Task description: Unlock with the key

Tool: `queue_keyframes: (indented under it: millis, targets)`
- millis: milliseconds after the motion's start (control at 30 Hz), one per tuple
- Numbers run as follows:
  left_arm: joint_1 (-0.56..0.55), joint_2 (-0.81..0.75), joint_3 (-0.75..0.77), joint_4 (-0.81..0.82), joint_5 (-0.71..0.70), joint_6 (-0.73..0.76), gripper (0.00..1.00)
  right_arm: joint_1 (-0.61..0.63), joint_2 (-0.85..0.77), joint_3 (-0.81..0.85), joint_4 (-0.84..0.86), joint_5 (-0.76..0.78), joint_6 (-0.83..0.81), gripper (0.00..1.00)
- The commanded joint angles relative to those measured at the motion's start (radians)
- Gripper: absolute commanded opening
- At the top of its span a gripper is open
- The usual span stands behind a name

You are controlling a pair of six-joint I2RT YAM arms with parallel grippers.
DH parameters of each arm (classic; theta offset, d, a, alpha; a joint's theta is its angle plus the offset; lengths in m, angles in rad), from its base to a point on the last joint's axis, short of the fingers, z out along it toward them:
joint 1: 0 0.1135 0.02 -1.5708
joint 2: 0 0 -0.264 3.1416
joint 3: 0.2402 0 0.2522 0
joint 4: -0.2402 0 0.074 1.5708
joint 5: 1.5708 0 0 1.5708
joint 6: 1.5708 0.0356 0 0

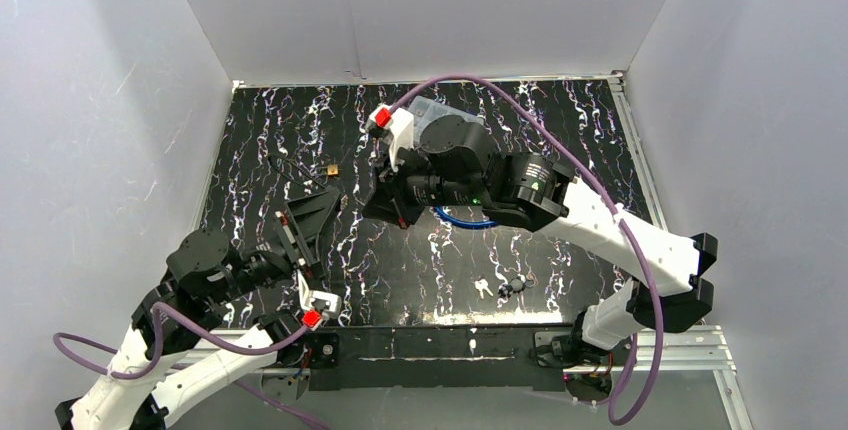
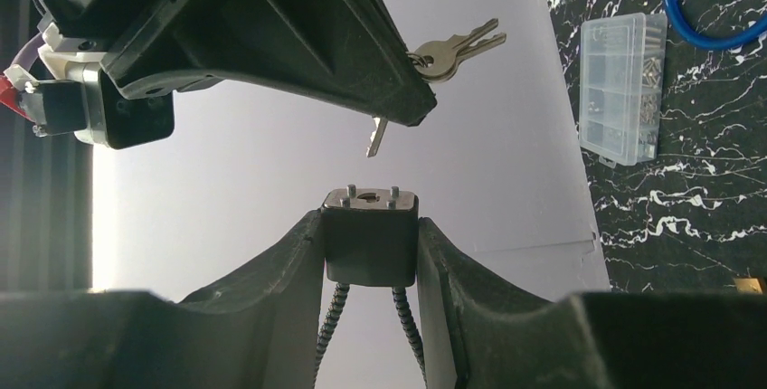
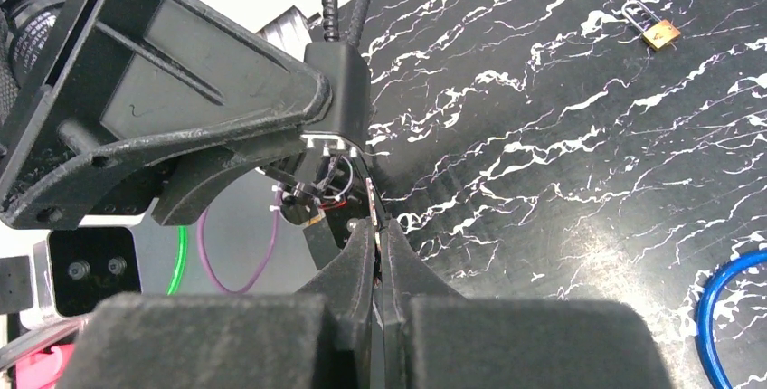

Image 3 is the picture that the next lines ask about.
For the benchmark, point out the pink plastic object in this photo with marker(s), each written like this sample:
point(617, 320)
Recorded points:
point(42, 370)

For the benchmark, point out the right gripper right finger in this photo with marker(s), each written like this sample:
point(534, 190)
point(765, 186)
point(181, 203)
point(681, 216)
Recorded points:
point(435, 338)

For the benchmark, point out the small brass padlock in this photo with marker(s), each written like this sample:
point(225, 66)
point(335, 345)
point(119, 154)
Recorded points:
point(656, 32)

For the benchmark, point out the blue cable lock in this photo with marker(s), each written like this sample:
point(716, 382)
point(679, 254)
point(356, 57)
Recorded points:
point(730, 322)

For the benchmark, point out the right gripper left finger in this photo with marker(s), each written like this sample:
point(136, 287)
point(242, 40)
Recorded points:
point(317, 337)

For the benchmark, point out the green cable lock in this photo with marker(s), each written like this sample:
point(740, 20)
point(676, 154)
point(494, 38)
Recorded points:
point(180, 260)

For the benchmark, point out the black cable padlock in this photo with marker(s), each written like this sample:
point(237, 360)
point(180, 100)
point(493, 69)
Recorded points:
point(343, 129)

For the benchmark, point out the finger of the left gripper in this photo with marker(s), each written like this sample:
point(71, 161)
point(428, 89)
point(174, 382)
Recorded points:
point(201, 176)

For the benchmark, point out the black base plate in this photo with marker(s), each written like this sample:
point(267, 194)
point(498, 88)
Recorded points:
point(325, 197)

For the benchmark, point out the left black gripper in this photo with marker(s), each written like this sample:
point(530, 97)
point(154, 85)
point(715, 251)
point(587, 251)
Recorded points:
point(110, 94)

